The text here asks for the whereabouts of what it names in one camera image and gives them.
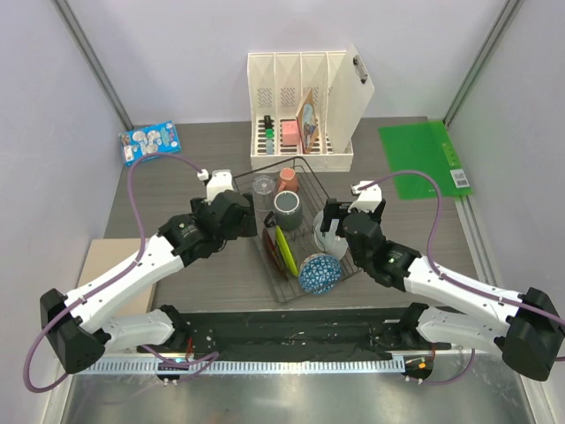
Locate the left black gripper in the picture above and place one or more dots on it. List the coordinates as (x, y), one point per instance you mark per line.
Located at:
(246, 228)

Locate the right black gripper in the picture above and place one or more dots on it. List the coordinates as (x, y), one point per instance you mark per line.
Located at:
(335, 210)

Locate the white plate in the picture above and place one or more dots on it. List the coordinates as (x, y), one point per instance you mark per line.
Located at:
(329, 242)

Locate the grey mug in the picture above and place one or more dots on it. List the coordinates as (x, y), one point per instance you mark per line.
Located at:
(287, 212)

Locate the yellow-green plate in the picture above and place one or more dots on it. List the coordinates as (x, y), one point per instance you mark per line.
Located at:
(286, 252)

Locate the pink mug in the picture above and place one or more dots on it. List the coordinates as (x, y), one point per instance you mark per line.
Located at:
(287, 180)

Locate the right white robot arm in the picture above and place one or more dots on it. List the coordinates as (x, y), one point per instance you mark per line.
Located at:
(524, 329)

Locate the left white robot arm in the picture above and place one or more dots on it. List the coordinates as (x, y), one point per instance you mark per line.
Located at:
(82, 324)

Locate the dark red plate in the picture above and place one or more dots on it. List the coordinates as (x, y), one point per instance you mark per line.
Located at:
(271, 253)

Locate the blue patterned bowl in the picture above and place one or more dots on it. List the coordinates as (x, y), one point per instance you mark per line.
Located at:
(319, 274)

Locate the small bottles in organizer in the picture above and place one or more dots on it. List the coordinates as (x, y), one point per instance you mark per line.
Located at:
(269, 135)

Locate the blue picture box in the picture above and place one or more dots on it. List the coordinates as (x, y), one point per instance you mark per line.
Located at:
(138, 143)

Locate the pink box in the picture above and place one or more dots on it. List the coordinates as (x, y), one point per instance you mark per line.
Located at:
(290, 133)

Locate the green plastic folder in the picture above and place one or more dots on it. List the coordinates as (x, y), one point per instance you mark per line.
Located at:
(426, 147)

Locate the picture book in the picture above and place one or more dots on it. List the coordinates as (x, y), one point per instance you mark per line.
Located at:
(308, 123)

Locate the beige wooden board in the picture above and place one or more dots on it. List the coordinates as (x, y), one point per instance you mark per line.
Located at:
(103, 255)

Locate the white file organizer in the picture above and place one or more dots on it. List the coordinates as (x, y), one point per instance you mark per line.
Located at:
(281, 85)

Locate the white clipboard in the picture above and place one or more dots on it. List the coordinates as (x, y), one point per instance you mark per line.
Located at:
(350, 89)

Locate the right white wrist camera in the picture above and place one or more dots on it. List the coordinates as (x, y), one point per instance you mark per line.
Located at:
(368, 199)

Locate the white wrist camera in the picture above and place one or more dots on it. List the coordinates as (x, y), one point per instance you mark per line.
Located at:
(368, 199)
(216, 182)

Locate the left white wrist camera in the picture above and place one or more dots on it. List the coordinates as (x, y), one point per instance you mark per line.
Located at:
(216, 182)

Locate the black wire dish rack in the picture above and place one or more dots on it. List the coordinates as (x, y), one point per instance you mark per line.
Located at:
(313, 197)

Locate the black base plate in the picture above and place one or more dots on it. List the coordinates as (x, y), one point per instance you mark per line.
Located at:
(302, 335)

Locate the perforated metal rail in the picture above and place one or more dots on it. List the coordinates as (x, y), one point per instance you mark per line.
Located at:
(152, 366)

